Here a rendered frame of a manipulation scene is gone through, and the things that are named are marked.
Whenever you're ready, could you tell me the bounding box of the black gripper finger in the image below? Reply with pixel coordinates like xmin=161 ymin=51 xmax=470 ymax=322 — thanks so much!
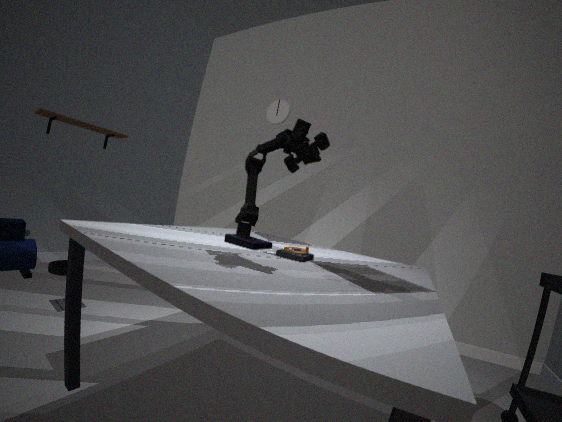
xmin=300 ymin=148 xmax=320 ymax=165
xmin=308 ymin=142 xmax=321 ymax=161

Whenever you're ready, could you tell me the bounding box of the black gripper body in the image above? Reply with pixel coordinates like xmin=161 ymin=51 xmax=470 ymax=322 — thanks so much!
xmin=284 ymin=133 xmax=330 ymax=173

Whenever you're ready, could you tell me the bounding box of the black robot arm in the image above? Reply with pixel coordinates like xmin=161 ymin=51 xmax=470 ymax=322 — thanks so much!
xmin=234 ymin=118 xmax=311 ymax=239

